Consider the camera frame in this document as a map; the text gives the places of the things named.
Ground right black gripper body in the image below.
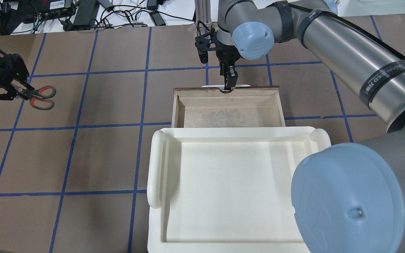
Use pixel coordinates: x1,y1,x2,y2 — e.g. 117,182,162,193
217,49,241,69

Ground grey orange handled scissors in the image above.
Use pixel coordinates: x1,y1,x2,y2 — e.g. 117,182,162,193
16,85,57,110

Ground dark wooden drawer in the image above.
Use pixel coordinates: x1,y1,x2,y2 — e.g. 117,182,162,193
171,86,285,128

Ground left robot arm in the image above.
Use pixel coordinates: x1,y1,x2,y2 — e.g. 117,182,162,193
0,50,34,100

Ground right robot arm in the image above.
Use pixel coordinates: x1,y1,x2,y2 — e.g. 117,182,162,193
217,0,405,253

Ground black power adapter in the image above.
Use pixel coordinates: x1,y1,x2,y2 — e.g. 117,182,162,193
72,0,99,31

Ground cream plastic storage box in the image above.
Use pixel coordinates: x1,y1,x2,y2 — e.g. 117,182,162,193
147,126,331,253

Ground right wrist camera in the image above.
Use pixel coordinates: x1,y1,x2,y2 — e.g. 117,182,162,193
195,20,218,64

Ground aluminium frame post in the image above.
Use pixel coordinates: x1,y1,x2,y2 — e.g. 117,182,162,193
194,0,212,27

